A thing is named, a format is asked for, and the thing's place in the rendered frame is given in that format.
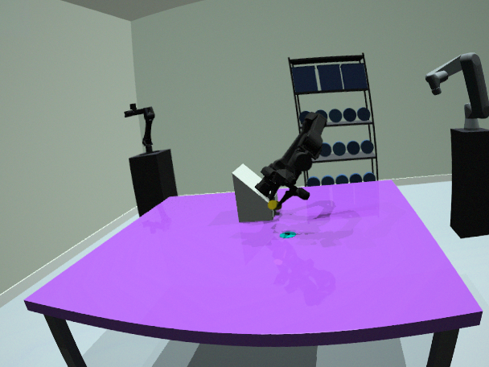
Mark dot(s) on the yellow cylinder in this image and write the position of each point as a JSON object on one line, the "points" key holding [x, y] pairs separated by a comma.
{"points": [[273, 205]]}

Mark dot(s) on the cyan circle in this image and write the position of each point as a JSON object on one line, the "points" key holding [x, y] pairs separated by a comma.
{"points": [[288, 234]]}

